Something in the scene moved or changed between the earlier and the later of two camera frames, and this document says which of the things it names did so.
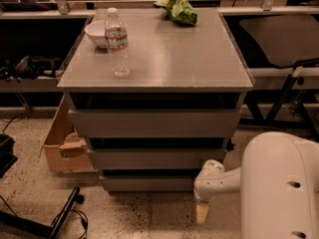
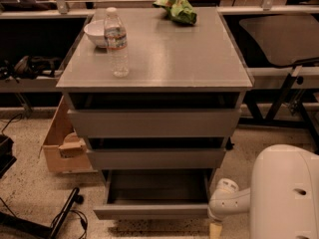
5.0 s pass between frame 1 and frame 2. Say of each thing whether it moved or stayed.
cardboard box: stayed
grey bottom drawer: moved
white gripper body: moved
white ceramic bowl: stayed
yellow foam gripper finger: moved
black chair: stayed
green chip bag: stayed
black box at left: stayed
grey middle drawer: stayed
